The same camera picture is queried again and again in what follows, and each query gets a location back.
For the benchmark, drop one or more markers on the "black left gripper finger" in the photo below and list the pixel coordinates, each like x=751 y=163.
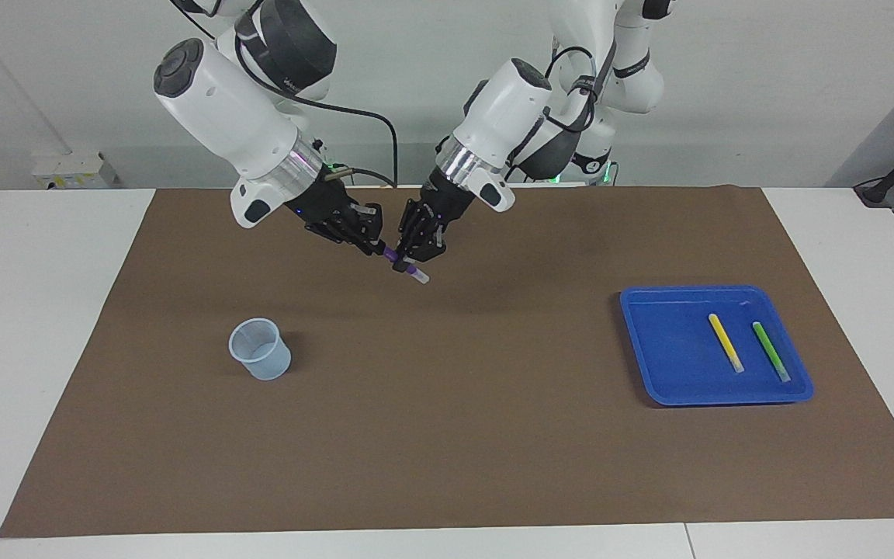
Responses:
x=407 y=225
x=425 y=250

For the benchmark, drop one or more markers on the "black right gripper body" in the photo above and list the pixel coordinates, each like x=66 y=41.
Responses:
x=323 y=206

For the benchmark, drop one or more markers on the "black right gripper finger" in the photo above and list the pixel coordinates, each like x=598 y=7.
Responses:
x=372 y=217
x=365 y=244

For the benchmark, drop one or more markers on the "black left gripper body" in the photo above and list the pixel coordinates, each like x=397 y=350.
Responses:
x=439 y=206

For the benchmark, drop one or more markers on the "purple pen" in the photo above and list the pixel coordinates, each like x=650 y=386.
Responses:
x=414 y=272

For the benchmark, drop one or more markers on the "yellow pen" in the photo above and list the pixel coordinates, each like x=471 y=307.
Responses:
x=725 y=341

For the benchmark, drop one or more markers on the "green pen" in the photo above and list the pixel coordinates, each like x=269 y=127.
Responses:
x=769 y=349

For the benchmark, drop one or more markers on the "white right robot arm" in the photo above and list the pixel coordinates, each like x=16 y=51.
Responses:
x=230 y=109

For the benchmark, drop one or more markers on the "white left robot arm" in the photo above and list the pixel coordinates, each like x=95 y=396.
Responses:
x=524 y=116

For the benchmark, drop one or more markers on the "blue plastic tray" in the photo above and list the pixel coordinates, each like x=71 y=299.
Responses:
x=680 y=373

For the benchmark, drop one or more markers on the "clear plastic cup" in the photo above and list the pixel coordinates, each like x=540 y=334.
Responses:
x=270 y=366

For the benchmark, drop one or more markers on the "brown table mat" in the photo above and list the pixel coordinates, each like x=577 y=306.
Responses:
x=447 y=435

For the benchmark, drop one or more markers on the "white power strip box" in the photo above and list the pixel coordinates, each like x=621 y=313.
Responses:
x=74 y=169

